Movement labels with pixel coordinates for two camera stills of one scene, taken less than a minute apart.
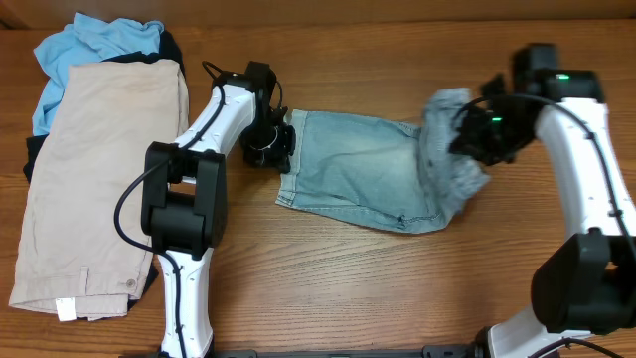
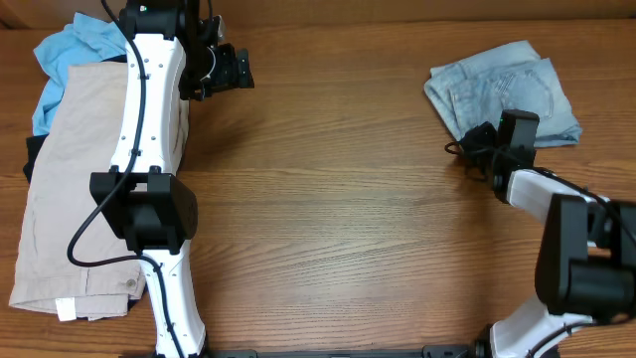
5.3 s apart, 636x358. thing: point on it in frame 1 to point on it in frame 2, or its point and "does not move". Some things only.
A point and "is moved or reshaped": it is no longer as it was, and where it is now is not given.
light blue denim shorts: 382,172 is moved or reshaped
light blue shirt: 86,40 does not move
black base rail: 450,350 does not move
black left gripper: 271,147 to 242,68
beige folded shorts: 71,258 does not move
